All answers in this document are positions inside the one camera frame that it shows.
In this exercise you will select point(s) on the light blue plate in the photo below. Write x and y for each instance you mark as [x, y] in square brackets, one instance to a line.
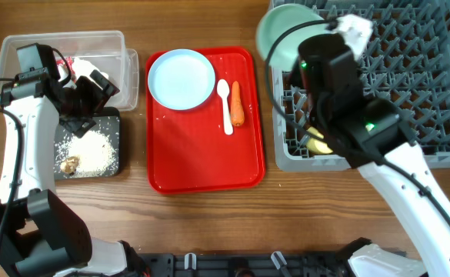
[181, 79]

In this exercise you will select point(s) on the grey dishwasher rack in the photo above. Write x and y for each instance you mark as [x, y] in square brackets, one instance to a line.
[407, 62]

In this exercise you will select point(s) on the white plastic spoon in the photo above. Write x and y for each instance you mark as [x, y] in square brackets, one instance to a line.
[223, 91]

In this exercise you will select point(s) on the red snack wrapper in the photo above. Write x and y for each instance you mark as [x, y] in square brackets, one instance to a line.
[65, 67]

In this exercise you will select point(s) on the clear plastic waste bin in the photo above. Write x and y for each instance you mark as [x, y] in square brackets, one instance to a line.
[106, 50]

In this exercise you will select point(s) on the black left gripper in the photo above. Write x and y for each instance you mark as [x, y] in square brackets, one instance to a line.
[94, 89]

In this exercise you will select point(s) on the white rice pile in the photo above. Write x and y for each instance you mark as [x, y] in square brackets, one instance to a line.
[97, 155]

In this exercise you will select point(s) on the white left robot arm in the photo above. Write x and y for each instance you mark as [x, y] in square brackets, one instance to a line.
[39, 234]

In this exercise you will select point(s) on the red serving tray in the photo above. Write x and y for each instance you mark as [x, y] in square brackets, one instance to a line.
[188, 151]

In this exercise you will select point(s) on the orange carrot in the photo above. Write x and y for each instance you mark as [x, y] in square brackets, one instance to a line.
[236, 110]

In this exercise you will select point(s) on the brown mushroom piece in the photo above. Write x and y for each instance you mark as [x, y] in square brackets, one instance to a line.
[69, 165]

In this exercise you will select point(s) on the yellow cup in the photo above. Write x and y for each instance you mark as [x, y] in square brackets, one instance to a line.
[315, 145]

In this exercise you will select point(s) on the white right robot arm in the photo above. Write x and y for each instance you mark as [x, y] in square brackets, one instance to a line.
[374, 138]

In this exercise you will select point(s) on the white napkin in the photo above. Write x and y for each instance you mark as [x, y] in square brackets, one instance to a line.
[83, 67]

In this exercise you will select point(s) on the black waste tray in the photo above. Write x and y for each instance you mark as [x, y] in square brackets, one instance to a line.
[109, 123]

